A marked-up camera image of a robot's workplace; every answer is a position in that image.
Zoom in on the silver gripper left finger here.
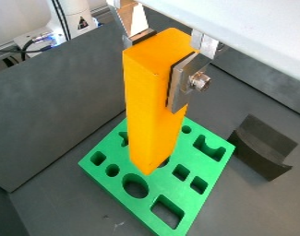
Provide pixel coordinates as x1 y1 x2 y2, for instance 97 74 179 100
106 0 157 49

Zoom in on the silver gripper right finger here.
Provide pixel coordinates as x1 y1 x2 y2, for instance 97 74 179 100
167 29 219 113

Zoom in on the orange rectangular block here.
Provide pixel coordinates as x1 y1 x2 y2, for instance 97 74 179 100
122 28 195 175

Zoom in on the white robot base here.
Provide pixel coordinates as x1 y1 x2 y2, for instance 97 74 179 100
14 0 98 61

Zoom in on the dark grey curved block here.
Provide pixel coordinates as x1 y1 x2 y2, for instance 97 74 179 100
228 114 298 181

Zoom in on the green shape sorter board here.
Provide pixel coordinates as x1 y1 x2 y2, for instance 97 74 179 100
78 119 235 236

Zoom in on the black cable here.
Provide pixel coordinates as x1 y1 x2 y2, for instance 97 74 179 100
0 37 40 68

